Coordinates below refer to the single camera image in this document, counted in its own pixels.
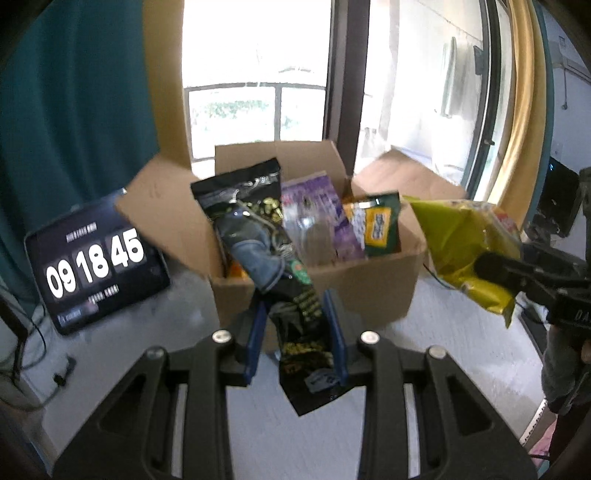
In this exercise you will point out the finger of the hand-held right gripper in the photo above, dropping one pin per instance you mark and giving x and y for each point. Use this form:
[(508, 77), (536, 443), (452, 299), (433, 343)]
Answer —
[(503, 272)]

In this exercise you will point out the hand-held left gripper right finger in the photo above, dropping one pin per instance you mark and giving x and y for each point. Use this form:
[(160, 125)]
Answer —
[(334, 341)]

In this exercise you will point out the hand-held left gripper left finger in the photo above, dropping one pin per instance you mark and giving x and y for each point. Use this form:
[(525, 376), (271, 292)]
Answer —
[(256, 341)]

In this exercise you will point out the black gold snack packet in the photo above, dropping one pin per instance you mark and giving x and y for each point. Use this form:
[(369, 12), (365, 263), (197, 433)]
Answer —
[(304, 323)]

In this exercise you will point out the brown cardboard box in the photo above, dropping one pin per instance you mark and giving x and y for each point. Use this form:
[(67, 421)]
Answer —
[(360, 295)]

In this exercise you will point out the yellow snack bag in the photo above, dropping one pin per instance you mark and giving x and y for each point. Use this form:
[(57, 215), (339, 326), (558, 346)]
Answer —
[(457, 240)]

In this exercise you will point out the person's right forearm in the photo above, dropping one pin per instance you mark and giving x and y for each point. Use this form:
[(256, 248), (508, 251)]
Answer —
[(561, 378)]

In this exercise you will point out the white table mat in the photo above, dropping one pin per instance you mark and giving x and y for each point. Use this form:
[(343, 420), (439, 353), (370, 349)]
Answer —
[(461, 360)]

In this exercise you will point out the green yellow snack packet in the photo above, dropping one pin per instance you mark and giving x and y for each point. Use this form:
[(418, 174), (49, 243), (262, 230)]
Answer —
[(378, 226)]

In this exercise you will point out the pink cloth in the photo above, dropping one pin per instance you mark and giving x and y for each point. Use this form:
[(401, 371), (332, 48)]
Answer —
[(542, 443)]

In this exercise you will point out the narrow teal curtain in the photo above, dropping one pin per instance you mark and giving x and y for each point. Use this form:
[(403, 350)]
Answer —
[(547, 138)]

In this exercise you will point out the purple snack packet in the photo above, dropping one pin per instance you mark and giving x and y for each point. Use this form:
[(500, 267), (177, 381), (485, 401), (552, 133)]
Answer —
[(318, 198)]

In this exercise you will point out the black nut snack bag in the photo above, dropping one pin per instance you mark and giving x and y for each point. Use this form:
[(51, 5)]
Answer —
[(240, 194)]

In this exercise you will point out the long yellow curtain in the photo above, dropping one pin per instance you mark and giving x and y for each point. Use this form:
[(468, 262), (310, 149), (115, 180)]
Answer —
[(526, 115)]

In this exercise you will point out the black tablet with clock display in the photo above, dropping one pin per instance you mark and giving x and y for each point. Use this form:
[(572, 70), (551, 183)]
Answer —
[(92, 267)]

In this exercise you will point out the grey hanging towel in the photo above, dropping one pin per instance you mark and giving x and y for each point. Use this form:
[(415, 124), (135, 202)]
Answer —
[(450, 78)]

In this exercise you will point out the white air conditioner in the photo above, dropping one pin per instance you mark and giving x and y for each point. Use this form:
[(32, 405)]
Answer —
[(570, 55)]

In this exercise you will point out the black balcony railing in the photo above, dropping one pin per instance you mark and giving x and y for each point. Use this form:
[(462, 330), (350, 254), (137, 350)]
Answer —
[(277, 110)]

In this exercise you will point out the black window frame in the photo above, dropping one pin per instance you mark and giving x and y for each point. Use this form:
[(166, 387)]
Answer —
[(346, 92)]

